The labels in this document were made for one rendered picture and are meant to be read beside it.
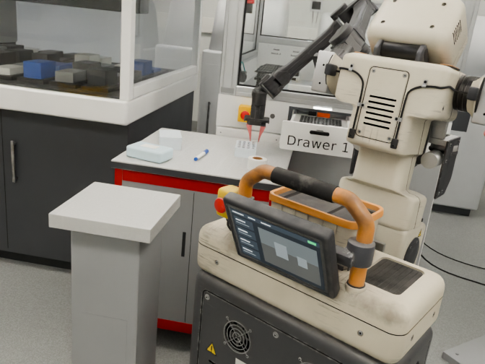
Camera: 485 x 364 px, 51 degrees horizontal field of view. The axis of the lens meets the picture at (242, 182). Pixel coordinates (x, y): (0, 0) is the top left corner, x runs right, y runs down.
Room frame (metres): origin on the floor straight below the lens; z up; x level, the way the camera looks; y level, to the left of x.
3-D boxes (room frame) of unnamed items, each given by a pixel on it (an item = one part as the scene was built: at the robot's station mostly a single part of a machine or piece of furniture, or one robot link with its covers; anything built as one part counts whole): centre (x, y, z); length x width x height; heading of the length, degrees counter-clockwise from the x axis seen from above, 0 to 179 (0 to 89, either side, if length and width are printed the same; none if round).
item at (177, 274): (2.00, 0.13, 0.38); 0.62 x 0.58 x 0.76; 82
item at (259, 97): (2.05, -0.03, 0.99); 0.07 x 0.06 x 0.07; 3
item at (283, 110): (2.71, -0.42, 0.87); 1.02 x 0.95 x 0.14; 82
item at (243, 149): (2.02, 0.00, 0.78); 0.12 x 0.08 x 0.04; 179
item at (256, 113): (2.04, -0.03, 0.93); 0.10 x 0.07 x 0.07; 89
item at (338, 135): (1.92, -0.27, 0.87); 0.29 x 0.02 x 0.11; 82
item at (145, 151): (1.82, 0.35, 0.78); 0.15 x 0.10 x 0.04; 69
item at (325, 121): (2.12, -0.30, 0.87); 0.22 x 0.18 x 0.06; 172
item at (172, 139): (2.02, 0.31, 0.79); 0.13 x 0.09 x 0.05; 12
